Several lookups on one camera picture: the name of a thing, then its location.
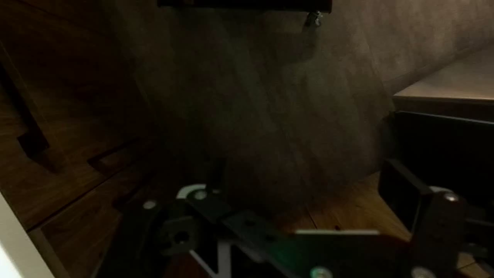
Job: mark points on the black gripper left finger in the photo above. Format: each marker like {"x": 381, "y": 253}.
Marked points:
{"x": 171, "y": 226}

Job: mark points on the wooden base cabinet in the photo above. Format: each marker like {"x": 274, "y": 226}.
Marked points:
{"x": 78, "y": 201}

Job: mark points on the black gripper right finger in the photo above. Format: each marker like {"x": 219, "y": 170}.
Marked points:
{"x": 443, "y": 226}

